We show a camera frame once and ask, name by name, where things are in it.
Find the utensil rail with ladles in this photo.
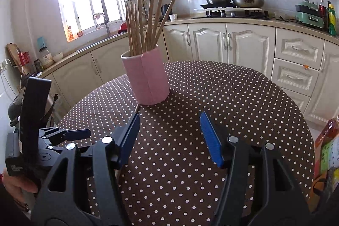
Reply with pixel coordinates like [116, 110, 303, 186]
[124, 0, 149, 15]

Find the person left hand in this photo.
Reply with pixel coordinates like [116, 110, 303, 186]
[2, 168, 38, 205]

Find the green bottle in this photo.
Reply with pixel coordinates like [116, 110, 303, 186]
[328, 1, 337, 37]

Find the brown polka dot tablecloth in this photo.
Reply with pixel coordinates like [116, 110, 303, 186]
[60, 61, 314, 225]

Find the black electric kettle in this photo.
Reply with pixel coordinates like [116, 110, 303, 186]
[161, 4, 173, 21]

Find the pink cylindrical cup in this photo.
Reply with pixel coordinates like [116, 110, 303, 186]
[121, 47, 170, 105]

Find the black gas stove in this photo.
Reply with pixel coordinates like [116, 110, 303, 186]
[192, 3, 271, 20]

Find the wooden cutting board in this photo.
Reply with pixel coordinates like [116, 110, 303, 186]
[6, 43, 30, 76]

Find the white mug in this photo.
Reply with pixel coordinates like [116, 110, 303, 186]
[169, 14, 177, 22]

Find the small dark jar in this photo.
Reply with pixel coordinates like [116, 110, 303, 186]
[34, 59, 44, 73]

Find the rice cooker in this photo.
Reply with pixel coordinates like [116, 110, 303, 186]
[8, 93, 23, 127]

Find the wooden chopstick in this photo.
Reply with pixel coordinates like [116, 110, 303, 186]
[145, 0, 154, 52]
[151, 0, 176, 49]
[150, 0, 162, 50]
[137, 0, 144, 52]
[131, 3, 142, 56]
[125, 5, 134, 56]

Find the kitchen faucet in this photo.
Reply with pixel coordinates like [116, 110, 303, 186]
[92, 12, 110, 38]

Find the colourful carton box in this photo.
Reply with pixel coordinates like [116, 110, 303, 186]
[307, 115, 339, 214]

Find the red dish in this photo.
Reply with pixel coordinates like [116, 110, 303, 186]
[118, 22, 128, 34]

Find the steel sink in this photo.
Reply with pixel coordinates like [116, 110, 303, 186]
[76, 34, 125, 53]

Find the steel wok with lid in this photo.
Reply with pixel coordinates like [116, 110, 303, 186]
[232, 0, 265, 8]

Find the green electric cooker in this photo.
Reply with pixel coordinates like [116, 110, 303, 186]
[295, 0, 325, 30]

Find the white bowl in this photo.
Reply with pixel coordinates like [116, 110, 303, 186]
[53, 52, 63, 62]

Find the large glass jar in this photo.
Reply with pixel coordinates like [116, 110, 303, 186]
[39, 46, 54, 69]

